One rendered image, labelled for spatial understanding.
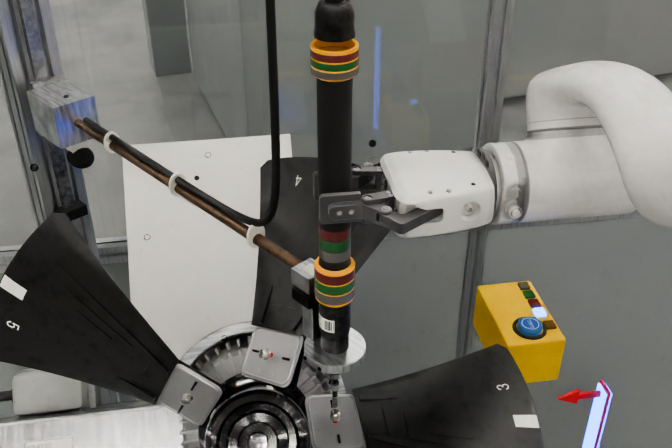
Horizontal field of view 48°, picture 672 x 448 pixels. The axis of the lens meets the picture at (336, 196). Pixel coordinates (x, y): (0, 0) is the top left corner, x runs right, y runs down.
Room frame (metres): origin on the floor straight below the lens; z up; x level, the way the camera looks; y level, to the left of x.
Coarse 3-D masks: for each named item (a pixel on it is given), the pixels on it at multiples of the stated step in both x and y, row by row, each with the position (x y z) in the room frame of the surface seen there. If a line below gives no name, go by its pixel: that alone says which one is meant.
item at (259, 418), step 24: (240, 384) 0.70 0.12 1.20; (264, 384) 0.66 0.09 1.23; (216, 408) 0.61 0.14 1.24; (240, 408) 0.61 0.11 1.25; (264, 408) 0.61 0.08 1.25; (288, 408) 0.61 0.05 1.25; (216, 432) 0.59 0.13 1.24; (240, 432) 0.59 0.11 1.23; (264, 432) 0.60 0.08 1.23; (288, 432) 0.60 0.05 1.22
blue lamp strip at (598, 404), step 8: (600, 384) 0.71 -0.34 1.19; (600, 400) 0.70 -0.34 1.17; (592, 408) 0.71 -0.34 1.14; (600, 408) 0.69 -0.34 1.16; (592, 416) 0.70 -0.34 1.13; (600, 416) 0.69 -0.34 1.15; (592, 424) 0.70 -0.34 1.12; (592, 432) 0.70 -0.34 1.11; (584, 440) 0.71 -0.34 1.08; (592, 440) 0.69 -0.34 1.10
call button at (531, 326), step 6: (522, 318) 0.96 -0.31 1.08; (528, 318) 0.96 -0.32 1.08; (534, 318) 0.96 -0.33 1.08; (522, 324) 0.95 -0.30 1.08; (528, 324) 0.95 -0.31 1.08; (534, 324) 0.95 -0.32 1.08; (540, 324) 0.95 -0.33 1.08; (522, 330) 0.94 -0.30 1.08; (528, 330) 0.93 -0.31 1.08; (534, 330) 0.93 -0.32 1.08; (540, 330) 0.93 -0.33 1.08
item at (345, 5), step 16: (320, 0) 0.65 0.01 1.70; (336, 0) 0.64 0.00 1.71; (320, 16) 0.63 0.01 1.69; (336, 16) 0.63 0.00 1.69; (352, 16) 0.64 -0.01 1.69; (320, 32) 0.63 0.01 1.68; (336, 32) 0.63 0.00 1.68; (352, 32) 0.64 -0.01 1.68; (320, 304) 0.64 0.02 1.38; (320, 320) 0.64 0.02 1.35; (336, 320) 0.63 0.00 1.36; (336, 336) 0.63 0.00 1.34; (336, 352) 0.63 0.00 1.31
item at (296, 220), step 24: (264, 168) 0.90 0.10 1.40; (288, 168) 0.88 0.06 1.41; (312, 168) 0.87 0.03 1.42; (264, 192) 0.87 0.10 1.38; (288, 192) 0.85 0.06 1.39; (312, 192) 0.84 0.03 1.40; (288, 216) 0.83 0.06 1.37; (312, 216) 0.81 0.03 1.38; (288, 240) 0.80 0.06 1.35; (312, 240) 0.78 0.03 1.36; (360, 240) 0.76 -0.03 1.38; (264, 264) 0.80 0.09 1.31; (360, 264) 0.73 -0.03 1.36; (264, 288) 0.77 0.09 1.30; (288, 288) 0.74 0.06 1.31; (264, 312) 0.74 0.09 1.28; (288, 312) 0.72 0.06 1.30
